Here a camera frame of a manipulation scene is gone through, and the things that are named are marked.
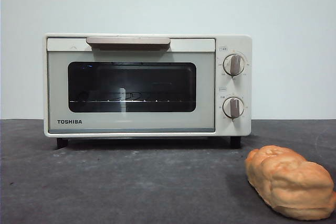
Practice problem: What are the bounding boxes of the white Toshiba toaster oven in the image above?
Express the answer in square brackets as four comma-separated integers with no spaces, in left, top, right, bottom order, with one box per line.
[43,33,253,148]

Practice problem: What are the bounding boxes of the white glass oven door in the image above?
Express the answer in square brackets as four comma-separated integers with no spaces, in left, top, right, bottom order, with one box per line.
[46,36,216,133]

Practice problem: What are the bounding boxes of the golden brown bread loaf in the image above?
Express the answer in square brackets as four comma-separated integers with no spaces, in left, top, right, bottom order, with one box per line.
[244,144,336,221]

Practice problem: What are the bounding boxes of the small beige oven knob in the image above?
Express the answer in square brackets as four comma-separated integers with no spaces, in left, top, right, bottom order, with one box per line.
[222,96,245,119]

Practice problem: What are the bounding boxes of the large beige oven knob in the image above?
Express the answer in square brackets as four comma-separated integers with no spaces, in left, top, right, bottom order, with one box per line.
[222,54,247,76]

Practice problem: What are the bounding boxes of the metal wire oven rack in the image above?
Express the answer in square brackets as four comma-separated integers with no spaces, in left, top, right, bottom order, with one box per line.
[69,91,184,103]

